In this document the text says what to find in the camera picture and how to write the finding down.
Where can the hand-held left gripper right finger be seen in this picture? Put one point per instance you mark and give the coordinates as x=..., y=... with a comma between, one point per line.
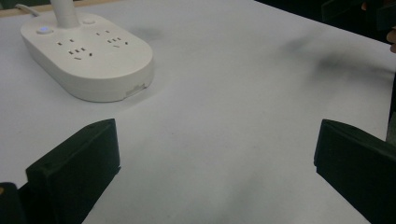
x=358, y=165

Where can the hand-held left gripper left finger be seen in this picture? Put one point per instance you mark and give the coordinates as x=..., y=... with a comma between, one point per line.
x=77, y=161

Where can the white power strip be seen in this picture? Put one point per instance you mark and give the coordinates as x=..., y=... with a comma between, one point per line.
x=90, y=59

